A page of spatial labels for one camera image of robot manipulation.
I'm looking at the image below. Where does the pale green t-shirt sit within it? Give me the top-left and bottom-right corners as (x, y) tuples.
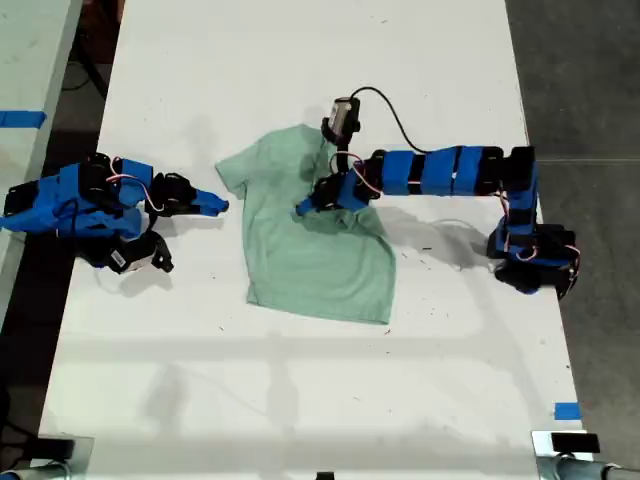
(214, 124), (399, 326)

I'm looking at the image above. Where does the long blue tape strip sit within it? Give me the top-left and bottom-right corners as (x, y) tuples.
(0, 110), (48, 130)

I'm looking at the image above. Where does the white side table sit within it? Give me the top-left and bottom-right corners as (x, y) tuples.
(0, 0), (85, 314)

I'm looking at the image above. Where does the small black box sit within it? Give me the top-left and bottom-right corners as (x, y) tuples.
(551, 433), (600, 454)
(36, 437), (77, 459)

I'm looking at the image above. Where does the grey metal table clamp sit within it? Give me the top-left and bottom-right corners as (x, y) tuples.
(0, 435), (95, 480)
(530, 429), (640, 480)

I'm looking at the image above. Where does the black camera box grey face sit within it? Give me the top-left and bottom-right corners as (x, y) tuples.
(320, 96), (363, 174)

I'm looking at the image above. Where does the black camera box white label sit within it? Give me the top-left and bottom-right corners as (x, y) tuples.
(106, 231), (175, 276)

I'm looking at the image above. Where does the black camera cable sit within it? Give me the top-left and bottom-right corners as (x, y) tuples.
(348, 86), (430, 154)

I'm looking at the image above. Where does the dark floor cable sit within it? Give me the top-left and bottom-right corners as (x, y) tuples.
(62, 58), (107, 99)

